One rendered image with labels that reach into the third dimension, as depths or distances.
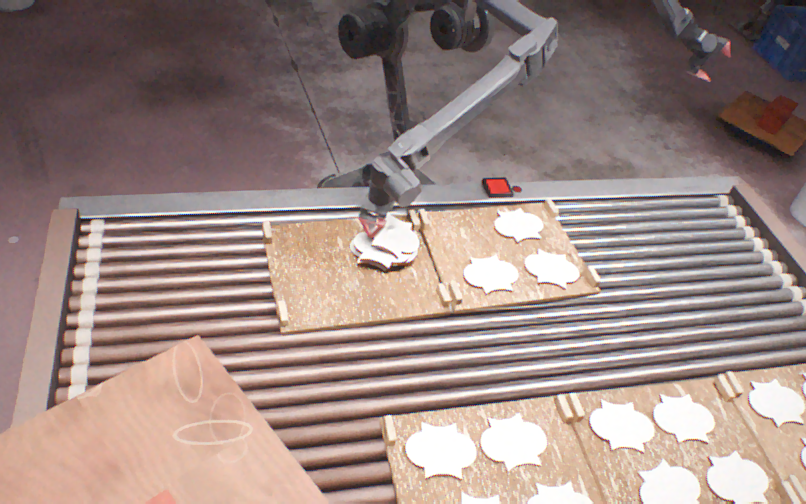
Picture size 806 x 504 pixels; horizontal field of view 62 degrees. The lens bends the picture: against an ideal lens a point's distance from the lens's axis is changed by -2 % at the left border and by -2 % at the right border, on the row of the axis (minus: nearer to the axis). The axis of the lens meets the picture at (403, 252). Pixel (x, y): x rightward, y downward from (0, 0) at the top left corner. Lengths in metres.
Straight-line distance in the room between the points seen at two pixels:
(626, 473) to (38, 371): 1.22
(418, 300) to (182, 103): 2.53
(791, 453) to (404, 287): 0.96
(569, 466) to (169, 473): 0.78
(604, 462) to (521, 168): 2.46
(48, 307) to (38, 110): 2.42
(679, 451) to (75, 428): 1.21
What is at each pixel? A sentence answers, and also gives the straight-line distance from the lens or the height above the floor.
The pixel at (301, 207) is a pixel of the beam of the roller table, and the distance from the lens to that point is 1.88.
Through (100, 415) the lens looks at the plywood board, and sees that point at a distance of 1.35.
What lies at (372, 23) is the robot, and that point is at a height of 0.95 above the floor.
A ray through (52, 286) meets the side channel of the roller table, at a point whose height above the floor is 0.95.
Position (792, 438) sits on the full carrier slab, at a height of 0.94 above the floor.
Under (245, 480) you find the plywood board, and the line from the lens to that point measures 1.25.
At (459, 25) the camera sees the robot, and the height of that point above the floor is 1.17.
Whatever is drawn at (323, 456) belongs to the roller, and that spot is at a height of 0.92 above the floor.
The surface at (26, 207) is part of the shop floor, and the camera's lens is 3.39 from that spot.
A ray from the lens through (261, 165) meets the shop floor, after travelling 3.48.
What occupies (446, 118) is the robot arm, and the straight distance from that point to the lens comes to 1.60.
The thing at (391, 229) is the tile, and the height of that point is 1.01.
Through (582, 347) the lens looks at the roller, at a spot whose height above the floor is 0.92.
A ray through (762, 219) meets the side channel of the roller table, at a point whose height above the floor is 0.95.
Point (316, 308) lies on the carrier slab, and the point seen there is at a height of 0.94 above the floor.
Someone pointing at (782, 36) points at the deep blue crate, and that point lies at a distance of 5.94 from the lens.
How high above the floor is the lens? 2.17
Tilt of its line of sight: 44 degrees down
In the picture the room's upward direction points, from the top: 12 degrees clockwise
